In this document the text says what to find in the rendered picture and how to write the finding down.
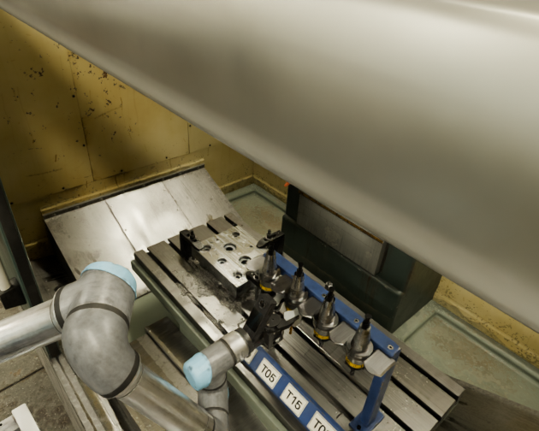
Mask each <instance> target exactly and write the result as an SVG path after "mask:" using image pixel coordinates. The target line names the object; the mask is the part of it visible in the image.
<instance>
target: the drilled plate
mask: <svg viewBox="0 0 539 431"><path fill-rule="evenodd" d="M234 231H235V232H234ZM237 231H238V233H237ZM241 234H242V235H241ZM232 236H234V238H233V237H232ZM237 236H238V237H237ZM222 237H223V238H222ZM235 237H237V238H235ZM221 238H222V239H221ZM216 240H217V241H216ZM212 241H213V242H212ZM230 242H232V243H234V244H232V243H230ZM201 243H202V246H203V247H204V248H203V249H204V250H205V251H203V249H202V250H200V251H198V250H195V249H194V248H193V247H192V256H193V257H195V258H196V259H197V260H198V261H199V262H200V263H201V264H202V265H203V266H204V267H205V268H206V269H207V270H208V271H209V272H211V273H212V274H213V275H214V276H215V277H216V278H217V279H218V280H219V281H220V282H221V283H222V284H223V285H224V286H225V287H226V288H227V289H228V290H229V291H230V292H231V293H232V294H233V295H234V296H235V297H238V296H240V295H241V294H242V293H244V292H247V291H249V290H250V289H252V288H253V287H255V286H256V285H254V284H253V283H252V282H251V281H250V280H249V279H247V278H246V275H245V277H242V276H243V275H244V274H245V273H246V272H245V271H246V270H247V271H248V269H247V268H245V267H246V262H247V261H249V260H251V259H253V258H254V257H257V256H259V255H261V254H262V255H264V253H265V252H267V250H268V248H267V247H264V248H259V250H258V248H257V247H256V245H257V243H258V241H257V240H256V239H254V238H253V237H252V236H251V235H250V234H249V233H247V232H246V231H245V230H244V229H242V228H241V227H239V226H236V227H232V228H230V229H229V230H227V231H224V232H222V233H219V234H217V235H215V236H213V237H210V238H208V239H206V240H203V241H201ZM208 243H209V244H208ZM235 243H236V244H235ZM207 244H208V246H207ZM210 244H212V247H211V246H210ZM223 244H225V245H223ZM243 244H244V245H243ZM236 245H237V248H235V247H236ZM243 246H244V247H243ZM248 247H249V248H248ZM255 247H256V248H255ZM212 248H213V249H212ZM223 248H224V249H223ZM240 248H241V249H240ZM207 250H210V251H207ZM232 250H233V251H232ZM209 253H210V254H211V255H210V254H209ZM216 253H217V254H216ZM215 254H216V255H215ZM224 258H225V259H224ZM226 258H227V259H226ZM226 260H227V261H226ZM230 260H231V261H230ZM218 263H219V264H218ZM241 263H242V264H241ZM243 264H244V265H243ZM236 270H237V271H238V270H239V271H238V272H236ZM233 272H234V273H233ZM242 272H243V273H244V272H245V273H244V274H243V273H242ZM232 273H233V274H232ZM237 278H238V279H237Z"/></svg>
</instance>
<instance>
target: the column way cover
mask: <svg viewBox="0 0 539 431"><path fill-rule="evenodd" d="M299 194H300V195H299V209H298V216H297V224H299V225H300V226H301V227H303V228H304V229H306V230H307V231H309V232H310V233H312V234H314V235H315V236H317V237H318V238H319V239H320V240H322V241H323V242H325V243H326V244H328V245H330V246H331V247H333V248H334V249H336V250H337V251H338V252H340V253H341V254H343V255H344V256H346V257H348V258H349V259H351V260H352V261H354V262H355V263H356V264H357V265H359V266H360V267H362V268H363V269H365V270H367V271H368V272H370V273H371V274H373V275H376V274H377V273H379V270H380V267H381V264H382V259H383V255H384V252H385V249H386V245H387V242H386V241H384V240H383V239H381V238H379V237H377V236H376V235H375V234H373V233H371V232H369V231H368V230H366V229H364V228H363V227H360V226H359V225H358V224H356V223H355V222H353V221H351V220H349V219H347V218H346V217H345V216H343V215H341V214H340V213H338V212H336V211H335V210H332V209H331V208H330V207H328V206H327V205H325V204H323V203H321V202H319V201H318V200H316V199H315V198H313V197H311V196H310V195H308V194H306V193H305V192H303V191H301V190H300V189H299Z"/></svg>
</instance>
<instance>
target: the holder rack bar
mask: <svg viewBox="0 0 539 431"><path fill-rule="evenodd" d="M275 255H276V264H277V268H278V269H280V270H281V275H284V274H286V275H288V276H289V277H291V278H293V276H294V273H295V272H296V271H297V267H296V266H295V265H293V264H292V263H291V262H289V261H288V260H287V259H286V258H285V257H283V256H282V255H281V254H279V253H278V252H277V251H275ZM303 273H304V272H303ZM304 275H305V292H308V297H309V298H310V297H312V296H314V297H315V298H317V299H318V300H319V301H321V302H323V300H324V298H325V296H327V294H328V292H329V291H328V290H326V289H325V288H324V287H322V286H321V285H319V284H318V283H317V282H316V281H314V280H313V279H312V278H311V277H310V276H308V275H307V274H306V273H304ZM334 297H335V313H336V314H337V316H338V317H339V321H338V322H342V321H346V322H347V323H348V324H350V325H351V326H352V327H353V328H355V329H356V330H357V329H358V327H359V325H360V323H361V322H363V320H364V318H363V317H362V316H360V315H359V314H358V313H357V312H355V311H354V310H352V309H351V308H350V307H348V306H347V305H346V304H344V303H343V302H342V301H340V300H339V299H338V298H337V297H336V296H334ZM370 326H371V330H370V341H371V342H372V344H373V350H374V351H375V350H376V349H377V348H380V349H381V350H382V351H384V352H385V353H386V354H387V355H389V357H391V358H392V359H393V360H395V358H397V357H398V356H399V354H400V351H401V346H399V345H398V344H397V343H395V342H394V341H393V340H391V339H390V338H389V337H388V336H387V335H385V334H384V333H383V332H381V331H380V330H379V329H377V328H376V327H374V326H373V325H372V324H370Z"/></svg>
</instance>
